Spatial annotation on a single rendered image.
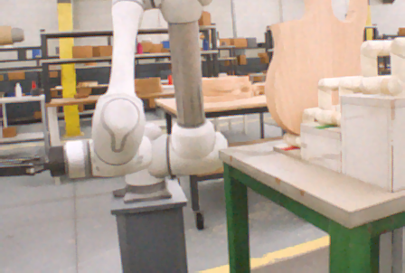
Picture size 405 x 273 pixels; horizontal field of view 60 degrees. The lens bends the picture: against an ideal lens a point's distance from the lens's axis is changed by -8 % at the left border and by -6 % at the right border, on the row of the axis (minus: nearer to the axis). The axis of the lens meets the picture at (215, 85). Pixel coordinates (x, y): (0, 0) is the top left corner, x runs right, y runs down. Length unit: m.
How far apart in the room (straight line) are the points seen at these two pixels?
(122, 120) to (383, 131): 0.49
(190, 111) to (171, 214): 0.39
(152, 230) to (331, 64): 0.85
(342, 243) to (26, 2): 11.59
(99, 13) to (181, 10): 10.69
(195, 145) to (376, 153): 0.75
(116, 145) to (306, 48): 0.56
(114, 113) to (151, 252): 0.82
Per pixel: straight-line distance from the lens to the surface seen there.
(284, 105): 0.99
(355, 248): 0.70
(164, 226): 1.43
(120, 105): 0.74
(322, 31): 1.06
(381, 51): 0.81
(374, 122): 0.74
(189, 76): 1.25
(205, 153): 1.35
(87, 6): 11.85
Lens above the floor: 1.18
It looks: 3 degrees down
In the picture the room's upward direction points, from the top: 3 degrees counter-clockwise
